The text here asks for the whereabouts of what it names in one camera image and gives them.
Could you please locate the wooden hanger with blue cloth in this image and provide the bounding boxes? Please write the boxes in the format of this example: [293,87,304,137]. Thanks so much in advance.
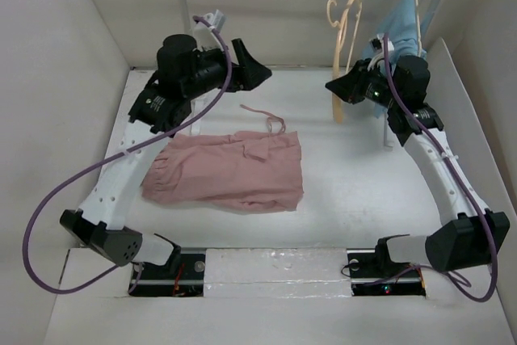
[414,0,423,57]

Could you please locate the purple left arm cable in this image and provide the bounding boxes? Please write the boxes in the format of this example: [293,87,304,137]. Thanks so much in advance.
[22,15,234,296]

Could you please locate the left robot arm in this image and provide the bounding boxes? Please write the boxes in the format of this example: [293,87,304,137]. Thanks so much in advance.
[60,34,272,278]

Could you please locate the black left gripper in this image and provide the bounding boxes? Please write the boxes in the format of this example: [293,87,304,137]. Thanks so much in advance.
[184,40,272,100]

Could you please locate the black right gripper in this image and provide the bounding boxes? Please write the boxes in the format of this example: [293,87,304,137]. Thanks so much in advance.
[325,57,402,110]

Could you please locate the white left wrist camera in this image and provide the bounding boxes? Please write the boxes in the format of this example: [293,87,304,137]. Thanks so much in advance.
[192,10,226,51]

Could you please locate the aluminium rail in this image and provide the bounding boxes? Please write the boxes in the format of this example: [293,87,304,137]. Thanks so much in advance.
[128,248,426,299]

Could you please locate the light blue garment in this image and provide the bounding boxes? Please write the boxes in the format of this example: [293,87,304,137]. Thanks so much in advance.
[359,0,428,119]

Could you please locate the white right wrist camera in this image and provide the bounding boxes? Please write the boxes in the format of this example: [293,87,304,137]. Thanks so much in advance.
[368,33,395,69]

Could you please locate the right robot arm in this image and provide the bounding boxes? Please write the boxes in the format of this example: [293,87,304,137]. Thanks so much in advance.
[326,56,510,276]

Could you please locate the pink trousers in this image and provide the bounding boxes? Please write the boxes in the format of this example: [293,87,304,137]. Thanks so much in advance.
[141,111,304,212]

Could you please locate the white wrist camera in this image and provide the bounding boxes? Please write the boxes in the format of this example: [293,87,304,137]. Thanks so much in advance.
[192,10,226,51]
[368,33,395,69]

